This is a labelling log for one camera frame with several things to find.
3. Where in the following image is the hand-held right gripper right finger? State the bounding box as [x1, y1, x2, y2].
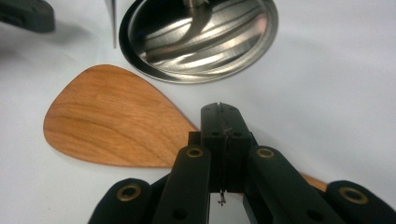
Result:
[222, 104, 258, 192]

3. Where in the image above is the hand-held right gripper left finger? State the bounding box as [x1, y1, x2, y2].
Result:
[189, 102, 225, 193]

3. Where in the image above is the wooden rice paddle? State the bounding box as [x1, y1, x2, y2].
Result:
[42, 63, 328, 192]

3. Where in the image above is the stainless steel utensil rack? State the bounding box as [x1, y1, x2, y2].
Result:
[119, 0, 279, 84]

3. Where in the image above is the white table sheet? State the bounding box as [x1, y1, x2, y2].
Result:
[0, 0, 396, 224]

